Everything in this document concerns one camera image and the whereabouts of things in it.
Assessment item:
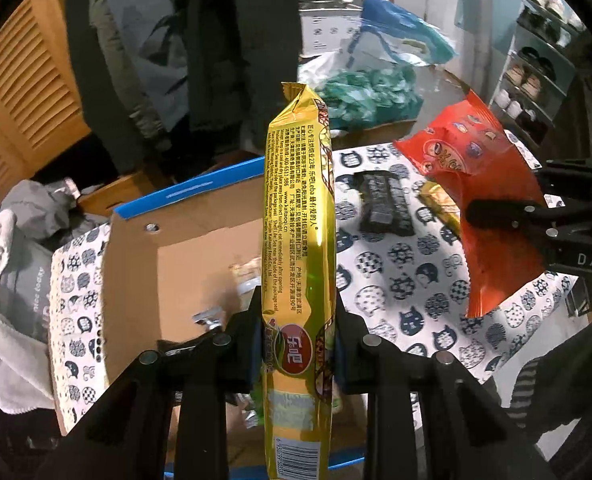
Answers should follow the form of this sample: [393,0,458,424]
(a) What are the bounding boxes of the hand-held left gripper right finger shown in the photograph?
[334,289,543,480]

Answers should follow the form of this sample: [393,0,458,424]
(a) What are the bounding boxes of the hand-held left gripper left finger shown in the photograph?
[36,291,264,480]

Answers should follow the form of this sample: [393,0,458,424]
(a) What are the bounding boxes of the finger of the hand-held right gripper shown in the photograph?
[534,158,592,186]
[465,199,563,242]

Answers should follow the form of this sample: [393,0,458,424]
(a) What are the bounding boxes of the green snack packet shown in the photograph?
[236,391,268,430]

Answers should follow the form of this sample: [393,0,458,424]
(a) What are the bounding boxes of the silver black snack wrapper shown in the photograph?
[191,308,228,334]

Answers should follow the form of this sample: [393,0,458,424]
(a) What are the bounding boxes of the large orange snack packet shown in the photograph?
[393,91,548,319]

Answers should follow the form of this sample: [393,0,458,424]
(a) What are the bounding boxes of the clear rice cracker roll packet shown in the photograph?
[229,257,263,294]

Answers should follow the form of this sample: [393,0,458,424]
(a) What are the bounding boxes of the gold wafer packet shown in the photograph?
[258,81,338,480]
[420,182,463,234]

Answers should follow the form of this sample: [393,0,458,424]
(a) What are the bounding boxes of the blue cardboard box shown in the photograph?
[96,157,368,480]

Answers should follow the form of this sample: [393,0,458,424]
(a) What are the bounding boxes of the person's right forearm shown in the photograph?
[505,316,592,432]

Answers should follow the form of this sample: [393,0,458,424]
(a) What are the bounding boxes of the white shoes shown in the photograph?
[495,89,525,117]

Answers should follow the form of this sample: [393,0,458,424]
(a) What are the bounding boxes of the shoe rack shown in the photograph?
[490,0,592,147]

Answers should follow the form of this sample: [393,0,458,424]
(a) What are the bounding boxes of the cat print tablecloth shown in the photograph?
[48,142,573,437]

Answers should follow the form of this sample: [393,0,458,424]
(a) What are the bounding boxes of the beige sneakers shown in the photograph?
[505,61,543,97]

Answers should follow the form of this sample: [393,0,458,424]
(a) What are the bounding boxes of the black shoes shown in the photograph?
[517,46,555,69]

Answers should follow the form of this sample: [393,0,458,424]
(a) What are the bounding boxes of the black cookie packet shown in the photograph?
[353,170,413,237]

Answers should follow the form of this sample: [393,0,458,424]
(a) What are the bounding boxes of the pale blue door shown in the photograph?
[455,0,495,102]

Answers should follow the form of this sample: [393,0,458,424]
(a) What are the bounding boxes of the blue plastic bag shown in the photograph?
[358,0,458,68]

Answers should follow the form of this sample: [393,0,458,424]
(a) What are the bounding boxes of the wooden crate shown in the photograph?
[77,169,178,219]

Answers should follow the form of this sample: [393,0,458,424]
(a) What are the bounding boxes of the grey tote bag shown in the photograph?
[5,239,58,347]

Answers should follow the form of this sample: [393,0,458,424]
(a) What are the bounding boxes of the white plastic bag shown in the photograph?
[298,55,363,82]

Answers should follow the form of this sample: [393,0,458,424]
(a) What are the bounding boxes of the light grey fleece garment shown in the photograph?
[0,207,58,412]

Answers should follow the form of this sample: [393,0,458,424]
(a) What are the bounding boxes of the white printed storage box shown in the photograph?
[298,6,365,62]

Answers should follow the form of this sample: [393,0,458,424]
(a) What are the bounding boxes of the dark grey garment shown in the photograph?
[0,179,108,252]

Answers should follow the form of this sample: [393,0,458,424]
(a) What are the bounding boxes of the black hanging coat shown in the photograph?
[186,0,303,142]

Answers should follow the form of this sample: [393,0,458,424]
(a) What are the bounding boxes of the grey blue hanging jacket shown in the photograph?
[135,0,193,127]

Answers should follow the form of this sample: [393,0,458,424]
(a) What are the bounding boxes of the dark olive hanging coat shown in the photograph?
[63,0,168,172]

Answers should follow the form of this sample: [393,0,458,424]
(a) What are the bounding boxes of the wooden louvered cabinet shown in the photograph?
[0,0,95,207]

